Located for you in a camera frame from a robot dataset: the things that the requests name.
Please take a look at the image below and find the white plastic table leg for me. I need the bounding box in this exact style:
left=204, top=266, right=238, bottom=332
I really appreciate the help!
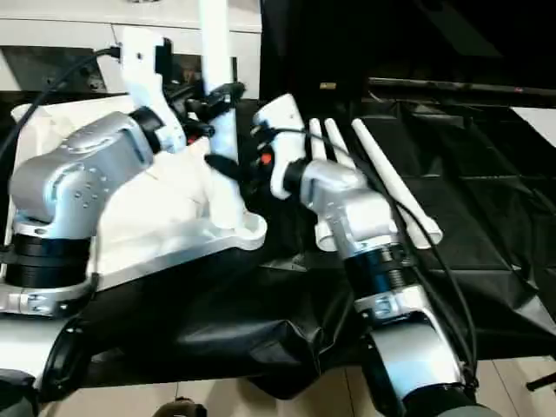
left=198, top=0, right=246, bottom=231
left=351, top=120, right=444, bottom=246
left=308, top=119, right=344, bottom=253
left=326, top=117, right=359, bottom=172

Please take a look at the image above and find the black box with tan label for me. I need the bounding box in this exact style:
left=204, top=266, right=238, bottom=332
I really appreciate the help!
left=261, top=0, right=370, bottom=105

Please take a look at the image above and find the white cabinet with glass doors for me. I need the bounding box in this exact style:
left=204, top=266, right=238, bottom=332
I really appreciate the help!
left=0, top=0, right=263, bottom=96

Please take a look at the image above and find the black mat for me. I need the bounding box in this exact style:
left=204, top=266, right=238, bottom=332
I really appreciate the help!
left=52, top=87, right=556, bottom=400

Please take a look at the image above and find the white flat board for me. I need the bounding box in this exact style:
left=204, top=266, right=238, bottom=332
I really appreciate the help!
left=513, top=106, right=556, bottom=149

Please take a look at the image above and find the dark metal rail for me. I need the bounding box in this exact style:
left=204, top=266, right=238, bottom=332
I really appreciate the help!
left=367, top=76, right=556, bottom=96

